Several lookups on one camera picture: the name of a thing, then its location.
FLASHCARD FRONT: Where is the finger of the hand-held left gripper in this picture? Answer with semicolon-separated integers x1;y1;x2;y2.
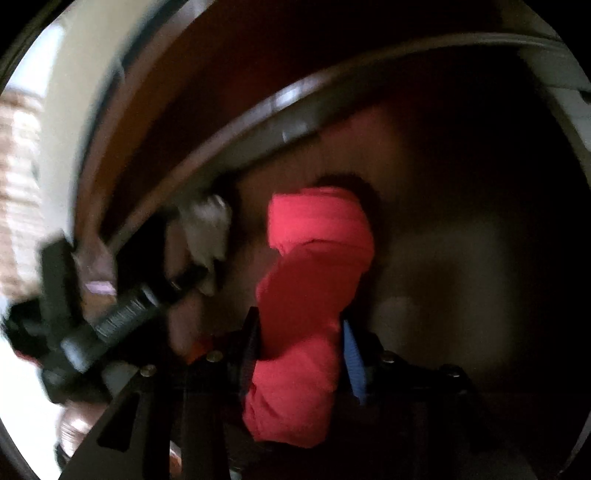
157;265;211;305

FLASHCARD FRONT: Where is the wooden desk drawer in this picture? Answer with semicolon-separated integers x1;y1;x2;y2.
106;41;591;480

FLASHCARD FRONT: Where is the red underwear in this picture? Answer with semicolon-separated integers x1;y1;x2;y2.
242;187;376;450

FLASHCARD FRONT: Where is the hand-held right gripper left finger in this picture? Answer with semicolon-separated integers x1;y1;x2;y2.
60;305;264;480

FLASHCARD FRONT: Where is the person's left hand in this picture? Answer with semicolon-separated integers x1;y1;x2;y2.
58;401;109;467

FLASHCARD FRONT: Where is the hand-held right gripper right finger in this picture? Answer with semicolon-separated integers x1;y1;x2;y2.
341;318;522;480

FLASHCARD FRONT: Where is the white underwear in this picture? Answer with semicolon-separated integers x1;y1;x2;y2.
178;194;232;296

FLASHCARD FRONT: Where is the beige patterned curtain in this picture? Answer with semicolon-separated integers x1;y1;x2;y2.
0;88;47;296

